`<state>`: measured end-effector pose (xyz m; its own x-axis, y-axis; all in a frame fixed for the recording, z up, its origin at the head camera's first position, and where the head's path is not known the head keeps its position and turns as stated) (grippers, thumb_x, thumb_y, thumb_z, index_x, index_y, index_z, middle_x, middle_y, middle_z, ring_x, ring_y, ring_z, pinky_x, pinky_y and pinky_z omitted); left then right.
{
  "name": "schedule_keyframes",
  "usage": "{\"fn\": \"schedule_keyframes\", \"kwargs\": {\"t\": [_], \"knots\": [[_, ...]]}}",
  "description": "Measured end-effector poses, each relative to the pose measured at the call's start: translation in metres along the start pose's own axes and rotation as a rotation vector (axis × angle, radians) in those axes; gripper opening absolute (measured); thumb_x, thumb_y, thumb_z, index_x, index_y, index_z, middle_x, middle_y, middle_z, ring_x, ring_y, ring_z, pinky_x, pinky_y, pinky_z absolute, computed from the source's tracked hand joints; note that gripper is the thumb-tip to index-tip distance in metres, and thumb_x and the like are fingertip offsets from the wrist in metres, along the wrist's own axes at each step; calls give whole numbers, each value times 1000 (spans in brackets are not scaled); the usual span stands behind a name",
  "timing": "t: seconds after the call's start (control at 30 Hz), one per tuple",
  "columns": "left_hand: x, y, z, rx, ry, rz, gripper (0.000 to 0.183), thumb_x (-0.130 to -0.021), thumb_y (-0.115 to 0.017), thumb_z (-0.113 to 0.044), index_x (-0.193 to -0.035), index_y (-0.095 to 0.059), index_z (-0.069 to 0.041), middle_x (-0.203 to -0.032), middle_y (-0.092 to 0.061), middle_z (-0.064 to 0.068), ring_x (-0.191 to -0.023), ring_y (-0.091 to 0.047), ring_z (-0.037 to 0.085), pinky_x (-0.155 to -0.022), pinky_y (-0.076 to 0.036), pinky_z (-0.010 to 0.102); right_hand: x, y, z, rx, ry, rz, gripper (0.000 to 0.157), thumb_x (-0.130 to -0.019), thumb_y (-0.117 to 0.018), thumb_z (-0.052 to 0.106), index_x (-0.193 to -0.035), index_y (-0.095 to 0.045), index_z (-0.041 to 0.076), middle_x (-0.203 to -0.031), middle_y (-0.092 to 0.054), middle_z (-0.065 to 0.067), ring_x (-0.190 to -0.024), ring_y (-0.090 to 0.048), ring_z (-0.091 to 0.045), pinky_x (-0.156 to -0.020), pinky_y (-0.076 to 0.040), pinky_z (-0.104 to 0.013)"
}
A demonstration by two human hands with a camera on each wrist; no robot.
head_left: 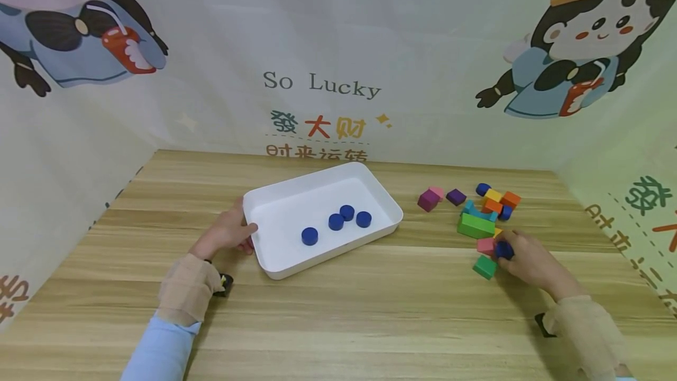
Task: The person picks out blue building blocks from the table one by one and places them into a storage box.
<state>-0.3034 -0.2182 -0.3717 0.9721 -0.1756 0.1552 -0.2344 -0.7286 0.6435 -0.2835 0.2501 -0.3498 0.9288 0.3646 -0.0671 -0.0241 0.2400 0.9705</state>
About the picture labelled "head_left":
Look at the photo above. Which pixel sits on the person's right hand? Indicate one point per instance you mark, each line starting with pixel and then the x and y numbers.
pixel 537 263

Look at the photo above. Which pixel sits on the person's left hand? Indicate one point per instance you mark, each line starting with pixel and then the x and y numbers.
pixel 222 234

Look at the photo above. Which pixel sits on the person's left fingers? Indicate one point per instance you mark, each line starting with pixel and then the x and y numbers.
pixel 246 246

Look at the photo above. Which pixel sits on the person's left thumb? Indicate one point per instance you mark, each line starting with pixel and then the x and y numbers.
pixel 246 230

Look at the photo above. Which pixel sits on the person's right fingers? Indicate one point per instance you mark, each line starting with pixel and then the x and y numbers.
pixel 515 237

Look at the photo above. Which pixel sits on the person's right thumb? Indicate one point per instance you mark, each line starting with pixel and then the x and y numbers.
pixel 509 264

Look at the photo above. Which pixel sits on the blue cylinder block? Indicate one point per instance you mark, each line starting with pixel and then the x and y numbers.
pixel 506 213
pixel 482 189
pixel 503 250

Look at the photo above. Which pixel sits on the white rectangular plastic tray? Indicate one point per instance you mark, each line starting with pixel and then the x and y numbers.
pixel 296 207

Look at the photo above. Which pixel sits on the person's left forearm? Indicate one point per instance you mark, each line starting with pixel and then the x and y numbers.
pixel 182 296

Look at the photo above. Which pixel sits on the green cube block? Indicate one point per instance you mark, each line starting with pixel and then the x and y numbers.
pixel 484 267

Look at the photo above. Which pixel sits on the pink cube block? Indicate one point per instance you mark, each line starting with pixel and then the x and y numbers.
pixel 484 245

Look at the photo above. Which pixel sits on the orange cube block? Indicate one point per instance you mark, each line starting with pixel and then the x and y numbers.
pixel 511 199
pixel 491 207

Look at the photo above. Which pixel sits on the green long block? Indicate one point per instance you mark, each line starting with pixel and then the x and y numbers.
pixel 474 226

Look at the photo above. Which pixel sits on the yellow cube block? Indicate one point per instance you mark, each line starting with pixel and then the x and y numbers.
pixel 493 195

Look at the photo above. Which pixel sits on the teal arch block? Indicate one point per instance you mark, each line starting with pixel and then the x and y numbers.
pixel 470 209

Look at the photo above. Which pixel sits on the blue round disc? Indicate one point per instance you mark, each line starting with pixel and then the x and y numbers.
pixel 336 222
pixel 310 236
pixel 363 219
pixel 347 212

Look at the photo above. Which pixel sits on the dark purple flat block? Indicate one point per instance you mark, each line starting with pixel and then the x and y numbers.
pixel 456 196

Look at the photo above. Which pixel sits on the pink small block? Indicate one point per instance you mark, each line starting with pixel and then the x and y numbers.
pixel 438 191

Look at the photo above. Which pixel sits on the purple cube block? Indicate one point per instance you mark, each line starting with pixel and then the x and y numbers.
pixel 428 200

